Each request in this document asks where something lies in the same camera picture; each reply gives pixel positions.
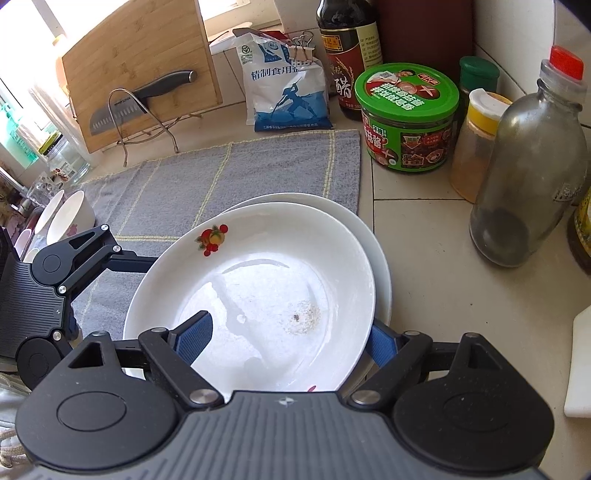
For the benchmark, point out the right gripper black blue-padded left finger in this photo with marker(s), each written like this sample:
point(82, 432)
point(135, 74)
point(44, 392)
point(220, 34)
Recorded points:
point(170, 354)

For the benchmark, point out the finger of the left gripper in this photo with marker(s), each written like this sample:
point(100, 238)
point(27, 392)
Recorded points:
point(53, 262)
point(111, 265)

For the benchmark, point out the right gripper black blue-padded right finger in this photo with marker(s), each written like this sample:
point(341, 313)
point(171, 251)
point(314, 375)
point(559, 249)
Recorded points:
point(399, 358)

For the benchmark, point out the oval white dish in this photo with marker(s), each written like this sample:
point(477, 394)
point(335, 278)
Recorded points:
point(290, 290)

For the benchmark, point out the white bowl pink flowers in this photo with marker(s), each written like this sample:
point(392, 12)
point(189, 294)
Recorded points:
point(74, 216)

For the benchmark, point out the white bowl behind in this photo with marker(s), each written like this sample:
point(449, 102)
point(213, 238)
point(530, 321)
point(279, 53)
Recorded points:
point(48, 213)

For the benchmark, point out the grey green checked cloth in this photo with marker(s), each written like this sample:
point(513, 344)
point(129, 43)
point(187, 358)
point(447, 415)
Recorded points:
point(151, 205)

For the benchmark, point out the clear glass jar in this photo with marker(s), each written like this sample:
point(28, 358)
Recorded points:
point(64, 162)

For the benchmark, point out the green dish soap bottle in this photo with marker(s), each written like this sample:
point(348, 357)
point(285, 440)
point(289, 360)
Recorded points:
point(12, 141)

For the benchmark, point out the cling film roll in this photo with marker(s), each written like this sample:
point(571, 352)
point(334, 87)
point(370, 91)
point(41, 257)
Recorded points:
point(61, 118)

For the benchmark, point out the bamboo cutting board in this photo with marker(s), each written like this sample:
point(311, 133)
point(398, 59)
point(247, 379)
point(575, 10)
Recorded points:
point(136, 44)

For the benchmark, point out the white object right edge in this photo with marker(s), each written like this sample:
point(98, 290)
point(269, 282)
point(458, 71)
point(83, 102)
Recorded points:
point(578, 396)

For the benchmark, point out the cooking oil bottle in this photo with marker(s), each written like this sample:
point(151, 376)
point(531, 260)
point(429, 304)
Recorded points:
point(579, 234)

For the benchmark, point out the yellow-capped spice jar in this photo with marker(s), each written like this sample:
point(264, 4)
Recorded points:
point(475, 142)

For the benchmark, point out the red-capped glass bottle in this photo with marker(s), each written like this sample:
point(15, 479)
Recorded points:
point(537, 167)

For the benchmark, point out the blue white salt bag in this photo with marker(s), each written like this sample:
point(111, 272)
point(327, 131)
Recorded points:
point(282, 92)

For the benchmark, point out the green lidded sauce jar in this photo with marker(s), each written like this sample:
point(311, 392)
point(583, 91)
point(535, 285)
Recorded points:
point(408, 114)

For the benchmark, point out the green-capped small jar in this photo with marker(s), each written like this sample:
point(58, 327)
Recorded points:
point(477, 73)

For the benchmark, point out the dark vinegar bottle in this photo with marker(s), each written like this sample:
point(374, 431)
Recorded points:
point(350, 36)

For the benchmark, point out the dark red utensil holder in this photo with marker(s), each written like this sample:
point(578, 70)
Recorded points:
point(433, 33)

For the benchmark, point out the wire board rack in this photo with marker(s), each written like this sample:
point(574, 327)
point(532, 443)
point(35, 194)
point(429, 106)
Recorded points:
point(150, 130)

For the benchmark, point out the black-handled kitchen knife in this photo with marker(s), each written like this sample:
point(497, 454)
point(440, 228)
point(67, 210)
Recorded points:
point(123, 107)

